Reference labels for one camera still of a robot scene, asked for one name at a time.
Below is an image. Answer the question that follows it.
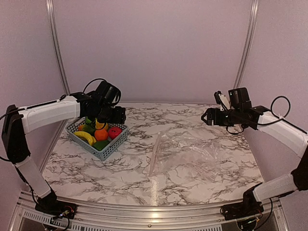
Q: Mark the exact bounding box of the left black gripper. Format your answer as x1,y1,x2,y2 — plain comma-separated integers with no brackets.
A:
96,103,126,124

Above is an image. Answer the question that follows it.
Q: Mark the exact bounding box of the left aluminium corner post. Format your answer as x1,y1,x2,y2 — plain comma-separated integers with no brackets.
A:
46,0,70,94

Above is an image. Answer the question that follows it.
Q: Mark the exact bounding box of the red toy apple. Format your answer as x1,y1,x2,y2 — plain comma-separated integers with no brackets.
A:
108,127,122,140

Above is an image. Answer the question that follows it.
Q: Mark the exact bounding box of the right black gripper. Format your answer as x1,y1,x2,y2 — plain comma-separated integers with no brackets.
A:
201,108,242,127

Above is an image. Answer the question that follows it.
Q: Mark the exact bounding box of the yellow toy banana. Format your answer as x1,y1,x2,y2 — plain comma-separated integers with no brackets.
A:
74,131,97,146

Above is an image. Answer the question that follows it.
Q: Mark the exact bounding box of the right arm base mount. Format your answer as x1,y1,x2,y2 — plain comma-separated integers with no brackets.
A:
220,191,264,220

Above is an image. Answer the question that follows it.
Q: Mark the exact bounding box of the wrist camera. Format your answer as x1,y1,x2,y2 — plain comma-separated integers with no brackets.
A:
228,87,250,108
93,81,121,106

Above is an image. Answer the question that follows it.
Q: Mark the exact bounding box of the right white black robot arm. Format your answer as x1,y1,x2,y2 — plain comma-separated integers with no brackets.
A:
201,91,308,216

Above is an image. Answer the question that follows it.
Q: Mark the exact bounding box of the clear zip top bag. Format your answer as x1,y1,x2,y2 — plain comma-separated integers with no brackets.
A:
148,131,222,182

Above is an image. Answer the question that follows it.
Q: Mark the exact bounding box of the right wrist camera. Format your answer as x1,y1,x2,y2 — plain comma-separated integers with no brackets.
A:
228,87,250,108

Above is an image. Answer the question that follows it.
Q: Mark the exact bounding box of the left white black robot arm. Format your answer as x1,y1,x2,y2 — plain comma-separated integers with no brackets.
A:
1,91,126,214

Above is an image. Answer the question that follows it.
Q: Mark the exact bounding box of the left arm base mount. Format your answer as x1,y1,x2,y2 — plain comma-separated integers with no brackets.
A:
35,193,77,219

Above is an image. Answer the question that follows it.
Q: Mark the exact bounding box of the green toy pepper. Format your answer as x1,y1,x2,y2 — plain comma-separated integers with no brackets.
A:
92,140,110,152

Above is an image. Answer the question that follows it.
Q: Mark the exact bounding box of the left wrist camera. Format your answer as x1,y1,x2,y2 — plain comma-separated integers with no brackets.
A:
93,81,121,106

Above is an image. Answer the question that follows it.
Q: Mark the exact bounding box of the aluminium front frame rail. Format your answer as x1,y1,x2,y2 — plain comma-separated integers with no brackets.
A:
9,190,289,231

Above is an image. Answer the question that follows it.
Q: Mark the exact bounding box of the aluminium corner post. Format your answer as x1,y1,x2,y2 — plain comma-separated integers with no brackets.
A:
46,0,70,94
233,0,259,89

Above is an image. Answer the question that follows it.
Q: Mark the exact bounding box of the green orange toy mango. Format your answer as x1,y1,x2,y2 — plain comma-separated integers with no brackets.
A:
78,124,96,135

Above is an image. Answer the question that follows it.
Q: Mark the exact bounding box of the orange toy fruit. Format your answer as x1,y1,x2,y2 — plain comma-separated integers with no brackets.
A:
94,129,108,141

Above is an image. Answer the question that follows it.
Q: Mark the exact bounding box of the yellow toy pear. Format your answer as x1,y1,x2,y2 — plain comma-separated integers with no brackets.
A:
95,119,109,131

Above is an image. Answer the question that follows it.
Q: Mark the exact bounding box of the right aluminium corner post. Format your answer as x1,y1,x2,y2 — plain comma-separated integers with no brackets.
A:
233,0,259,89

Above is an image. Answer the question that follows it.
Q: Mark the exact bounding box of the blue-grey perforated plastic basket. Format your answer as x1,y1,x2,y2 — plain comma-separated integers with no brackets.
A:
65,118,128,161

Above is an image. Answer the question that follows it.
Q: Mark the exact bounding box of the green toy watermelon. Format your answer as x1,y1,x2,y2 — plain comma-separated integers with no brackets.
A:
84,116,92,124

